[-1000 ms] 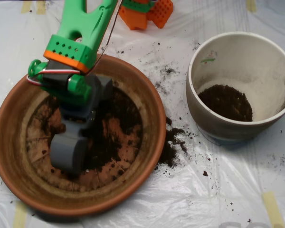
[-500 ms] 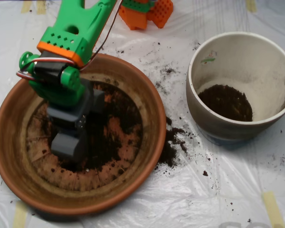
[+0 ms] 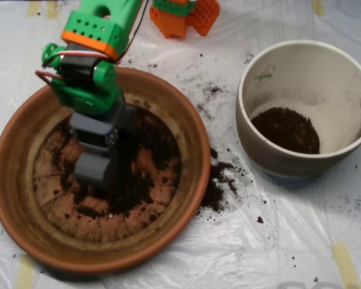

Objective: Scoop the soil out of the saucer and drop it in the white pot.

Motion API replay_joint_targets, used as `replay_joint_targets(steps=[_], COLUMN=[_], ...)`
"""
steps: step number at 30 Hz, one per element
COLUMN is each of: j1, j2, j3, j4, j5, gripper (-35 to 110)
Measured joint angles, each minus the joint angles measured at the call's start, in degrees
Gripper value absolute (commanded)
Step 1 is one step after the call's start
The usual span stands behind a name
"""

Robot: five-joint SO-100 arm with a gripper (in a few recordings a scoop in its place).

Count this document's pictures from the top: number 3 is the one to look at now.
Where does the dark soil pile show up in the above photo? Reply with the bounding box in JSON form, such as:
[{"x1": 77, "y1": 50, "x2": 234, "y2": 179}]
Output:
[{"x1": 60, "y1": 107, "x2": 181, "y2": 220}]

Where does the orange honeycomb robot base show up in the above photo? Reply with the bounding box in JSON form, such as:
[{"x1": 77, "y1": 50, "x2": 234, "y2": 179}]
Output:
[{"x1": 186, "y1": 0, "x2": 220, "y2": 37}]

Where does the terracotta plant saucer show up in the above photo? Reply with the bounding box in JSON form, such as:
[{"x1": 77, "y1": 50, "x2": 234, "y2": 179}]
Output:
[{"x1": 0, "y1": 66, "x2": 211, "y2": 275}]

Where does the spilled soil heap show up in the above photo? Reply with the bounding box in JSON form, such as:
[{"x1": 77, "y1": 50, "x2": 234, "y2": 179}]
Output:
[{"x1": 197, "y1": 147, "x2": 238, "y2": 214}]

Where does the white ceramic pot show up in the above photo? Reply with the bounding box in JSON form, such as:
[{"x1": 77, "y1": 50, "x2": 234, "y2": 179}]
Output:
[{"x1": 235, "y1": 40, "x2": 361, "y2": 180}]

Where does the beige masking tape strip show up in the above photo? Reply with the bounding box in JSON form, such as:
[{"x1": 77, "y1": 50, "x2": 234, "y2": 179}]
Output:
[
  {"x1": 332, "y1": 242, "x2": 361, "y2": 289},
  {"x1": 311, "y1": 0, "x2": 326, "y2": 16},
  {"x1": 26, "y1": 0, "x2": 42, "y2": 17},
  {"x1": 46, "y1": 0, "x2": 60, "y2": 19},
  {"x1": 16, "y1": 255, "x2": 35, "y2": 289}
]

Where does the clear plastic cover sheet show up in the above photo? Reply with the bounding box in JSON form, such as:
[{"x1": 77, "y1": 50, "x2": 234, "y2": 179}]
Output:
[{"x1": 0, "y1": 0, "x2": 361, "y2": 289}]

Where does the dark forearm servo cable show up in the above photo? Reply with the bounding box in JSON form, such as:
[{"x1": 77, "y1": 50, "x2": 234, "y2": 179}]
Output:
[{"x1": 116, "y1": 0, "x2": 148, "y2": 66}]

